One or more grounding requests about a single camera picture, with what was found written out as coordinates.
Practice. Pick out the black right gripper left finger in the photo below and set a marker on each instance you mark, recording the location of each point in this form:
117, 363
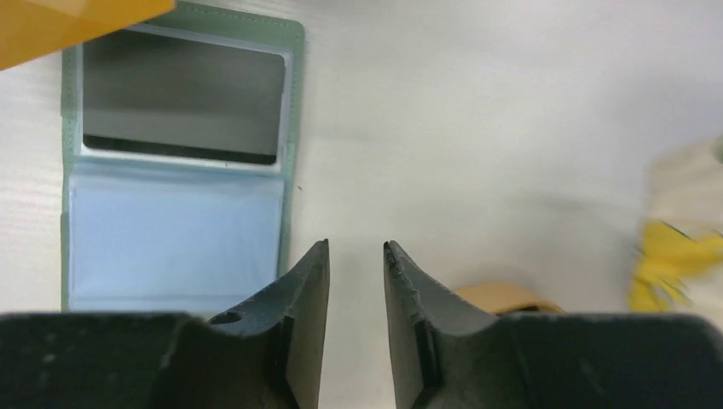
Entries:
265, 352

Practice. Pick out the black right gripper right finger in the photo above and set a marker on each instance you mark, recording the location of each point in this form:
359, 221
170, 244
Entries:
447, 353

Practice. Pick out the black credit card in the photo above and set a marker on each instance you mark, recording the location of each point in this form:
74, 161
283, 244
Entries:
153, 94

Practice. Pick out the yellow oval tray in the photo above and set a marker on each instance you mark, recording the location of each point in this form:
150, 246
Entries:
498, 297

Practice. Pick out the cartoon print children's garment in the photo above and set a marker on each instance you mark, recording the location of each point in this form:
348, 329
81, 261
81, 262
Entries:
680, 244

